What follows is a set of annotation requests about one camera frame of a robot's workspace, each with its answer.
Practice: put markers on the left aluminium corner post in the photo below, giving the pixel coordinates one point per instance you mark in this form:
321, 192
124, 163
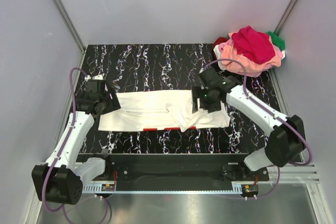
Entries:
69, 24

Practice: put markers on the white t-shirt red print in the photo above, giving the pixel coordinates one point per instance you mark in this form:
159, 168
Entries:
160, 110

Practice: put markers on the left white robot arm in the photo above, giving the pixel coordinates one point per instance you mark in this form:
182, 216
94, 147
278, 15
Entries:
58, 180

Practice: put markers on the magenta t-shirt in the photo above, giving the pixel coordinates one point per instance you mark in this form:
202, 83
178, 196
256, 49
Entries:
253, 44

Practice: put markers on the right aluminium corner post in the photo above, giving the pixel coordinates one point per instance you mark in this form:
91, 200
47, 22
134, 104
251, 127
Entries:
286, 14

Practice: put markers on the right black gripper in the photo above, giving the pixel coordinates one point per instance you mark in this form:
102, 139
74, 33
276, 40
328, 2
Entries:
197, 92

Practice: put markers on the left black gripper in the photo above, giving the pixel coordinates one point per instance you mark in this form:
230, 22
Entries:
114, 104

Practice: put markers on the aluminium corner post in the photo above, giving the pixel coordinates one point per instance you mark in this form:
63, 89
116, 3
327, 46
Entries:
286, 14
69, 24

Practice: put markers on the grey slotted cable duct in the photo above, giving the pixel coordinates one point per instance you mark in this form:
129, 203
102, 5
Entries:
222, 188

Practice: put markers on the dark red t-shirt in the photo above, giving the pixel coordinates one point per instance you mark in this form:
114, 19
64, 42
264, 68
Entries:
218, 47

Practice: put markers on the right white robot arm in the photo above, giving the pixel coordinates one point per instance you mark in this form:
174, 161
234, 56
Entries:
286, 135

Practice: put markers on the green t-shirt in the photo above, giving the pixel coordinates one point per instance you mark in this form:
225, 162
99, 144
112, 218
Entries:
277, 41

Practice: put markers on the aluminium rail profile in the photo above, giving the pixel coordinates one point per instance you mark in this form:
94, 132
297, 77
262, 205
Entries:
302, 174

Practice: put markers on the pink t-shirt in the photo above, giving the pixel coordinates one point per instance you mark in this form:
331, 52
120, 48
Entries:
240, 62

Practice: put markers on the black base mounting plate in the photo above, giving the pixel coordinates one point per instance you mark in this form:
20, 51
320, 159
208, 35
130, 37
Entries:
130, 167

